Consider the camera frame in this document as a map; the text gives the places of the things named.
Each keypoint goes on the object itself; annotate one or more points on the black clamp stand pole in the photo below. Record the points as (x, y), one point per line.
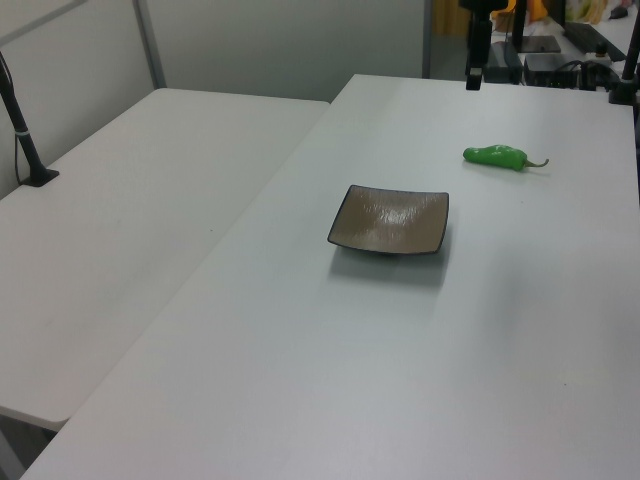
(627, 75)

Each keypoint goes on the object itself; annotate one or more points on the black electronics box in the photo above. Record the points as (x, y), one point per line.
(547, 67)

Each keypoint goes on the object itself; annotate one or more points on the grey partition corner post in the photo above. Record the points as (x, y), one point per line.
(150, 40)

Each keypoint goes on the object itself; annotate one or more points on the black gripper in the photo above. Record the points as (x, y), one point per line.
(482, 4)

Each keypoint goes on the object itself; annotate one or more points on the black keyboard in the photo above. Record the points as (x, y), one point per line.
(592, 40)

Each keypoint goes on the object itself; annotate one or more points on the square brown ceramic plate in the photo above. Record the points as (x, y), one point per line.
(387, 225)

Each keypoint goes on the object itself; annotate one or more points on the green chili pepper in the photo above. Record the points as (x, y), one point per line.
(495, 157)

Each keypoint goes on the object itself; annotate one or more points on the black camera stand pole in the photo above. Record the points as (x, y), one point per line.
(20, 127)

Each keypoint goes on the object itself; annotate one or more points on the black flat box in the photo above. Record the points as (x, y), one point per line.
(502, 62)

